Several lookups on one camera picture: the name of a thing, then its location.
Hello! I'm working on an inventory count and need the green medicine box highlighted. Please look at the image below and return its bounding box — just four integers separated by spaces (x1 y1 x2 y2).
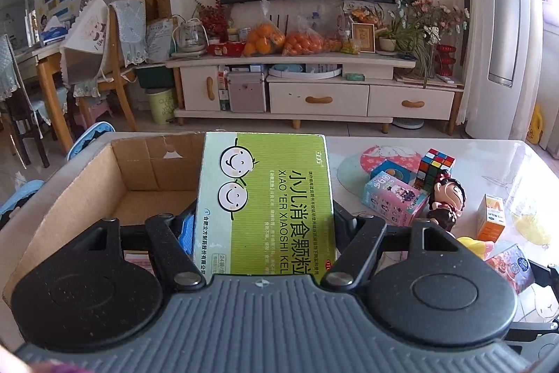
193 131 336 279

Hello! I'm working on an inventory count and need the yellow toy water gun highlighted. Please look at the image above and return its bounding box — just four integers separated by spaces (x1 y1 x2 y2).
457 237 495 260

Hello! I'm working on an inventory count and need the pink toy box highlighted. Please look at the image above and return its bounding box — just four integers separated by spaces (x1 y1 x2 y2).
362 171 428 227

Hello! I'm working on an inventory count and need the green white cardboard carton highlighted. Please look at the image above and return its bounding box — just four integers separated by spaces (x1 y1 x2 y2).
1 132 205 302

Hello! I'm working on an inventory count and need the blue small box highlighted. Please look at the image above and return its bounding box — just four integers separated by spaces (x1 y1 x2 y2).
370 160 416 185

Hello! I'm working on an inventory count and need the cartoon girl doll figurine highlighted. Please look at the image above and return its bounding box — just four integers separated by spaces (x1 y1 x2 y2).
427 171 467 232

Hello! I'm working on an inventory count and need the rubiks cube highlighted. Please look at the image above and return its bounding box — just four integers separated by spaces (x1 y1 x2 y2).
414 149 456 193

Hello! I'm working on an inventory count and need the green waste bin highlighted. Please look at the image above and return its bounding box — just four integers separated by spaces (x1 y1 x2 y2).
146 88 176 125

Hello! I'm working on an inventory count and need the orange white medicine box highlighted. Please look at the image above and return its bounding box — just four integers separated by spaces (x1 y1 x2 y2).
477 194 506 242

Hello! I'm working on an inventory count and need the white tv cabinet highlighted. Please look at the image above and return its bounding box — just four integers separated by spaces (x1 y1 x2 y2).
166 53 463 134

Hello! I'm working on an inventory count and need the blue bear cartoon box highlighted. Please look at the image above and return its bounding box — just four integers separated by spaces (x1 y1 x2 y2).
486 244 535 294

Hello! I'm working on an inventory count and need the pink storage case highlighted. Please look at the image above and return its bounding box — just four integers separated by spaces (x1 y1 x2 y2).
227 72 267 114

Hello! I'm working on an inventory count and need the red candle holder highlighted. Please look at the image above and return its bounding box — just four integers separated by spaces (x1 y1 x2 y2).
435 43 457 77

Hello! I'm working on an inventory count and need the glass kettle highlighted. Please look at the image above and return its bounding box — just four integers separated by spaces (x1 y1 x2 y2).
172 17 209 58

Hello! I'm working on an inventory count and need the bag of small tangerines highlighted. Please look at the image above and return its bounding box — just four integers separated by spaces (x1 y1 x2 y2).
282 16 324 57

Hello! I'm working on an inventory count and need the wooden chair with covers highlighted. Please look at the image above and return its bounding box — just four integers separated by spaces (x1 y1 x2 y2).
34 0 152 151

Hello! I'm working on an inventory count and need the potted flower plant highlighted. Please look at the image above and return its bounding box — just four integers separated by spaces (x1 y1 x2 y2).
376 0 470 80

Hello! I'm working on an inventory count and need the bag of large oranges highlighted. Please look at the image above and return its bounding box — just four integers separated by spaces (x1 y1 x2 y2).
242 0 285 58

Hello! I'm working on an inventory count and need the white standing air conditioner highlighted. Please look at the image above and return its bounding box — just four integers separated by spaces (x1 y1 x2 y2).
459 0 544 140

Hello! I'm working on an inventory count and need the wooden picture frame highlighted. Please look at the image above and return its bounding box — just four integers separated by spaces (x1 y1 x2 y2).
351 23 376 53

